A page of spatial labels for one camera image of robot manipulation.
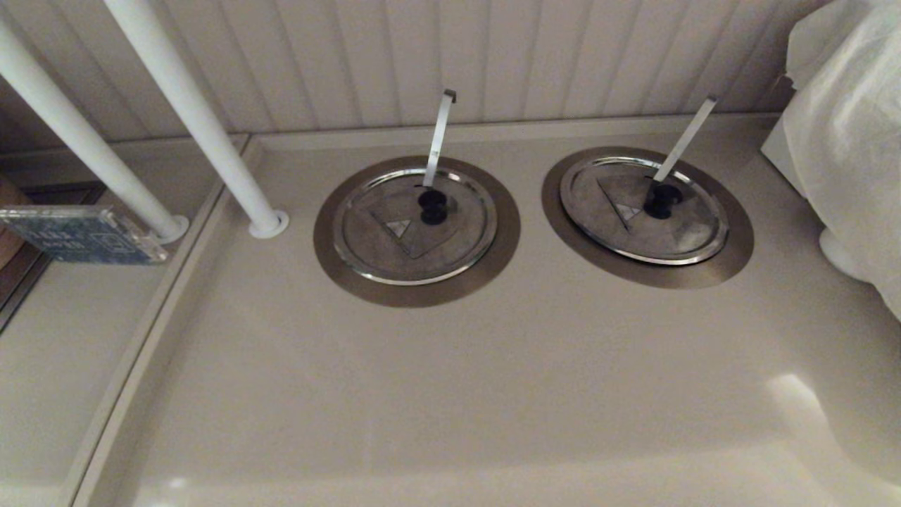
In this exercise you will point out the steel lid with black knob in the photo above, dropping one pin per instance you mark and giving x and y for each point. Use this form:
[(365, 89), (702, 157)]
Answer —
[(380, 246), (619, 236)]

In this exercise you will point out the long white slanted pole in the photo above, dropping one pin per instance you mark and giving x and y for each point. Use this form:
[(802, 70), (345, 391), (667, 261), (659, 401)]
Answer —
[(70, 130), (197, 120)]

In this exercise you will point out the white covered appliance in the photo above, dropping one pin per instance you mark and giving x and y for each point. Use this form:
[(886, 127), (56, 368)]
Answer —
[(778, 158)]

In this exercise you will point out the white cloth cover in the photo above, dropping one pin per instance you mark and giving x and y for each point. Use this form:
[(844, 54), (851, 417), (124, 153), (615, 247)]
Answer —
[(852, 141)]

